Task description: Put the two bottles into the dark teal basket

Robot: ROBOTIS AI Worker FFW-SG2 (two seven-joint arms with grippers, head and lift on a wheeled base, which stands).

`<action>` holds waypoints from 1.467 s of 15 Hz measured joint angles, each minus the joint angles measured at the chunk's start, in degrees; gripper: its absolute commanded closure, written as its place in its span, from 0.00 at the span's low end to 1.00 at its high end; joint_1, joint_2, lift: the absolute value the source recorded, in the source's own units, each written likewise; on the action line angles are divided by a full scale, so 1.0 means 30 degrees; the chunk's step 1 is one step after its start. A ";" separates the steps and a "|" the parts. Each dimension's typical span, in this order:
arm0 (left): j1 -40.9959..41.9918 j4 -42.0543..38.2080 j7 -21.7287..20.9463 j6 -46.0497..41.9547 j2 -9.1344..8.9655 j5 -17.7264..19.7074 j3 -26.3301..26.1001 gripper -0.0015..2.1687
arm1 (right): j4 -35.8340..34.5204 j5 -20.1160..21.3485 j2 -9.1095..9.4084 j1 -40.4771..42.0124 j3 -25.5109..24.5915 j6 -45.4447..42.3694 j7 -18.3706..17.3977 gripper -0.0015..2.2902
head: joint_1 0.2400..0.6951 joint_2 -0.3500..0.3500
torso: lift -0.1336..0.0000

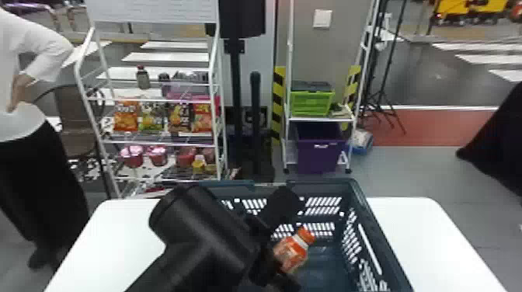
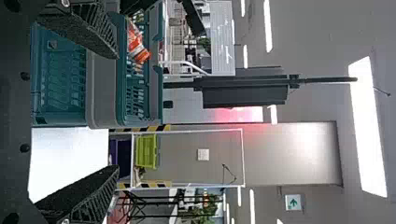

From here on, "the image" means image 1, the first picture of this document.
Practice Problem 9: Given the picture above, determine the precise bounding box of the purple crate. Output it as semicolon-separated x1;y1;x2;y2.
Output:
295;121;348;175

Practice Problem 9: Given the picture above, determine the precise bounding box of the red snack packet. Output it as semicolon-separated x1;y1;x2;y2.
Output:
191;102;216;134

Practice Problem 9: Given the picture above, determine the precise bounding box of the white shelf trolley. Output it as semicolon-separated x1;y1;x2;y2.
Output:
282;0;381;175

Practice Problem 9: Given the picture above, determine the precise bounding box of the blue basket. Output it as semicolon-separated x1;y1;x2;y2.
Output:
198;177;416;292

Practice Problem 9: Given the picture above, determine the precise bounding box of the person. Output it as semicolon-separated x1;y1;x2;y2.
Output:
0;7;92;271

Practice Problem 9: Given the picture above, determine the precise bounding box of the yellow bottle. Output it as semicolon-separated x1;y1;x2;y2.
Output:
191;154;207;176

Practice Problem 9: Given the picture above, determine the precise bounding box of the orange bottle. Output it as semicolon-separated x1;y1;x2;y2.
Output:
271;226;318;274

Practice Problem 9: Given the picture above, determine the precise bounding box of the orange snack packet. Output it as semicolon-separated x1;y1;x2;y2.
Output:
113;101;140;133

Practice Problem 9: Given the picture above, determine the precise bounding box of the dark bottle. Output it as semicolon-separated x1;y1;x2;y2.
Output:
135;64;151;91

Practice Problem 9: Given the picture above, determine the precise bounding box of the yellow snack packet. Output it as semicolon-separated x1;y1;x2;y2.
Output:
167;103;192;134

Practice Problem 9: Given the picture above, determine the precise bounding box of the green basket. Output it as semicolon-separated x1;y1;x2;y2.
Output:
289;89;336;118

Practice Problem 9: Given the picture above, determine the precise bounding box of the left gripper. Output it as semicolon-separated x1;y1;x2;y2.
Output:
246;238;304;292

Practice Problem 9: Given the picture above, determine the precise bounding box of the white wire rack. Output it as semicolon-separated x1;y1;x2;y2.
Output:
72;0;230;200

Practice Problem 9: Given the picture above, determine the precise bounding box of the yellow black striped post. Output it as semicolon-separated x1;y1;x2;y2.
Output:
270;65;287;141

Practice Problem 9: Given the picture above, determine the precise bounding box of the black tripod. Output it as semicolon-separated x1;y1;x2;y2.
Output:
360;0;408;135

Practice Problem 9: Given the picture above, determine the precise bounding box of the green snack packet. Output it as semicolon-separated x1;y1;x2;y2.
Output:
139;103;165;133

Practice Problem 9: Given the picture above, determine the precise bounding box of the red noodle cup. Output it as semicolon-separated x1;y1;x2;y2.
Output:
176;147;197;169
147;145;169;167
120;145;145;169

